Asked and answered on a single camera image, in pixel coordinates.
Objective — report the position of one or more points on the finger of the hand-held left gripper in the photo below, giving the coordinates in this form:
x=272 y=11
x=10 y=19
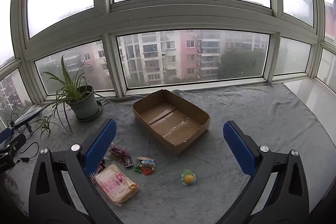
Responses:
x=4 y=135

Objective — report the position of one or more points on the pale green pot saucer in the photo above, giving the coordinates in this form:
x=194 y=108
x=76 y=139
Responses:
x=89 y=119

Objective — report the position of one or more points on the clear bag of red candies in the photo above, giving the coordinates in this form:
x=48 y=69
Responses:
x=116 y=151

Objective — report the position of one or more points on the pink printed bread package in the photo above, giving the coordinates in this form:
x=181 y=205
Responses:
x=115 y=183

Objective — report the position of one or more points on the grey device on stand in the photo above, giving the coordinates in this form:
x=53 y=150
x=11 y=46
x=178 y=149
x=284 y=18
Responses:
x=27 y=116

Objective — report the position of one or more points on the white window frame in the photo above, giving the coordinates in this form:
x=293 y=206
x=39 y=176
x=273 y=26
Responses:
x=105 y=19

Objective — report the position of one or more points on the cardboard box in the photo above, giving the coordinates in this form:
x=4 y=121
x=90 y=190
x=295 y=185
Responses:
x=168 y=119

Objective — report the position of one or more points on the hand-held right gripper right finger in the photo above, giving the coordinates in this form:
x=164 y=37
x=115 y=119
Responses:
x=240 y=150

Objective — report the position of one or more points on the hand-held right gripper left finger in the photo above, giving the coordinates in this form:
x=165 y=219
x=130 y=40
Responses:
x=101 y=146

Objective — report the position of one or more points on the purple snack bar wrapper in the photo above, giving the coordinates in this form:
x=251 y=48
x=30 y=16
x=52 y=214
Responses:
x=97 y=171

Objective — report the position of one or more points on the pale green flower pot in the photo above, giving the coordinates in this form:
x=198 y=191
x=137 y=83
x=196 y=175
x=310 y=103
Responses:
x=84 y=106

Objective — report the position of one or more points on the black patterned snack packet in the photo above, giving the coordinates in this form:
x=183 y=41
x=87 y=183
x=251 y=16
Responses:
x=128 y=161

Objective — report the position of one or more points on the green spider plant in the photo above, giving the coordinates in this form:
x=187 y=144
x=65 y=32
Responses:
x=69 y=87

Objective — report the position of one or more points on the small green snack packet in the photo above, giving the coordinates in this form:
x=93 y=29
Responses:
x=137 y=168

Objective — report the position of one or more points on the yellow jelly cup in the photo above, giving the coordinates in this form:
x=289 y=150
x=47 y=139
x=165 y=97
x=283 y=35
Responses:
x=188 y=178

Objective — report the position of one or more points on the grey blanket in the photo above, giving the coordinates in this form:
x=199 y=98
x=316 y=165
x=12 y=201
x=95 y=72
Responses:
x=223 y=106

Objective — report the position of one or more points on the apartment buildings outside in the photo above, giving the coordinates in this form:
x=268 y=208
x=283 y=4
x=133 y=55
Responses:
x=189 y=56

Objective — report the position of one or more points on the white fuzzy cloth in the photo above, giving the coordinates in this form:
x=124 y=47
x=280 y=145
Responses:
x=10 y=187

